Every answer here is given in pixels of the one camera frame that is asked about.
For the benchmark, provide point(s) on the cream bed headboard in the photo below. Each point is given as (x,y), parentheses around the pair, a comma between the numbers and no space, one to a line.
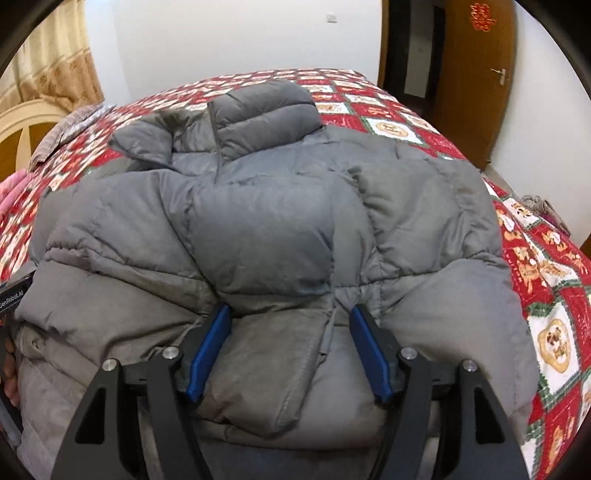
(23,134)

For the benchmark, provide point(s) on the red printed bedspread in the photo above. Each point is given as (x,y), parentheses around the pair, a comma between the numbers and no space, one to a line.
(545,286)

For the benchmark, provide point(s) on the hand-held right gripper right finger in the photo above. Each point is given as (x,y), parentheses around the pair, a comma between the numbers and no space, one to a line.
(369,350)

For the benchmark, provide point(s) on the red door decoration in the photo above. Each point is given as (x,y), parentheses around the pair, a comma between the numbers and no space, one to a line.
(481,17)

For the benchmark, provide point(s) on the pile of dull clothes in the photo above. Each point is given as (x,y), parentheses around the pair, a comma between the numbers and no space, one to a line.
(545,210)

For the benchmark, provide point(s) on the grey folded blanket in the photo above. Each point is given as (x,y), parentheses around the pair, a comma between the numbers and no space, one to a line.
(62,131)

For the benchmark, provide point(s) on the brown wooden door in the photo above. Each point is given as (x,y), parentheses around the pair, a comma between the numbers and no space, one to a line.
(475,83)

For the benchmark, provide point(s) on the grey puffer jacket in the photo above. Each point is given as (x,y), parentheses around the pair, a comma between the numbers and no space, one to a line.
(277,221)

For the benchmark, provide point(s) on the pink blanket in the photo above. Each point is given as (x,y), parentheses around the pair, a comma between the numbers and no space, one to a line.
(10,189)

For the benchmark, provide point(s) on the beige curtain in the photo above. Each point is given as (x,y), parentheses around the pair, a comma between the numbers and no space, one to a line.
(55,55)

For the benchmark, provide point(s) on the wooden door frame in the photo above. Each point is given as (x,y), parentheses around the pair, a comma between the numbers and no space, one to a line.
(384,41)

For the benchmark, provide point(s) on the person's left hand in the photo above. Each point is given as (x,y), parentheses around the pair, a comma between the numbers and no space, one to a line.
(10,381)

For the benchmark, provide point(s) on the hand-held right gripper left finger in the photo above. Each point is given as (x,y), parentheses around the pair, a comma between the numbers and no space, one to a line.
(211,350)

